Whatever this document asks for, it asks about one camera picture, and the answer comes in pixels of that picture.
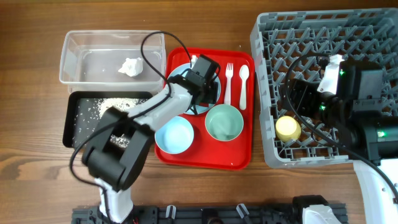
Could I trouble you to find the yellow plastic cup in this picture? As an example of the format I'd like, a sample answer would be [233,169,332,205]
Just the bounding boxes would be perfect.
[275,116,302,142]

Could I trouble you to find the light blue bowl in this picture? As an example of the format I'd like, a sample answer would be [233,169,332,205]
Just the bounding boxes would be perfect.
[155,116,194,154]

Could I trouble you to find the white napkin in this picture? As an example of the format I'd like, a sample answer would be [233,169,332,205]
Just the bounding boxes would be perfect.
[118,57,144,77]

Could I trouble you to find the rice and food scraps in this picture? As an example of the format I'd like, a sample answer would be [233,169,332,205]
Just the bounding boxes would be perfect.
[72,98,147,147]

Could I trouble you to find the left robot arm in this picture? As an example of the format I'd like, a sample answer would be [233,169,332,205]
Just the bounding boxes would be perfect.
[78,55,221,223]

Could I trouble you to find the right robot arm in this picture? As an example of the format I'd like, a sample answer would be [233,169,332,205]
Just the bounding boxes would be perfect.
[284,54,397,223]

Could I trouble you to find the grey dishwasher rack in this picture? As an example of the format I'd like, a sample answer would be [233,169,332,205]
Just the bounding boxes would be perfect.
[250,8,397,169]

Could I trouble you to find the white plastic spoon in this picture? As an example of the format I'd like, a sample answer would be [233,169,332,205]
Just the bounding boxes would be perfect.
[239,65,249,110]

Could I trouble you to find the white plastic fork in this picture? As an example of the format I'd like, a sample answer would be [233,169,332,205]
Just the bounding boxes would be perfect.
[224,63,234,105]

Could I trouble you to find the mint green bowl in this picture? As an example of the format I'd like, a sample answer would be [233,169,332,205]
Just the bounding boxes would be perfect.
[205,104,244,142]

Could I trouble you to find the red serving tray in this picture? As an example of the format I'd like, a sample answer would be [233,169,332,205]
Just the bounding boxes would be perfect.
[154,47,254,170]

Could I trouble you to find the light blue plate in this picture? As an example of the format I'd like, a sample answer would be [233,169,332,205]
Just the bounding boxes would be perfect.
[169,63,221,115]

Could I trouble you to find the clear plastic bin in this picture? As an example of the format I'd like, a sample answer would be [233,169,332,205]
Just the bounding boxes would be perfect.
[59,30,166,94]

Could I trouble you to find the black plastic tray bin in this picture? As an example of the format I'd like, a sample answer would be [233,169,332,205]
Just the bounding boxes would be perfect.
[62,91,152,148]

